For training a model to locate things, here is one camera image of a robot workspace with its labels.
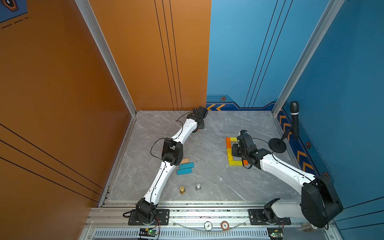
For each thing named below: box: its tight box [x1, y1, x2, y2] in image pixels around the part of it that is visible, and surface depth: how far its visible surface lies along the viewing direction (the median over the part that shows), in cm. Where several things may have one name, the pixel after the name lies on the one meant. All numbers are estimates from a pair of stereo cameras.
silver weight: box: [195, 183, 202, 192], surface depth 82 cm
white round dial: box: [204, 221, 213, 231], surface depth 72 cm
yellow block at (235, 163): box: [228, 160, 243, 166], surface depth 93 cm
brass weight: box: [179, 186, 186, 195], surface depth 82 cm
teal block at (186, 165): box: [179, 162, 195, 170], surface depth 91 cm
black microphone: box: [289, 101, 300, 141], surface depth 82 cm
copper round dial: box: [220, 220, 230, 231], surface depth 73 cm
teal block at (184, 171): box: [177, 168, 193, 176], surface depth 90 cm
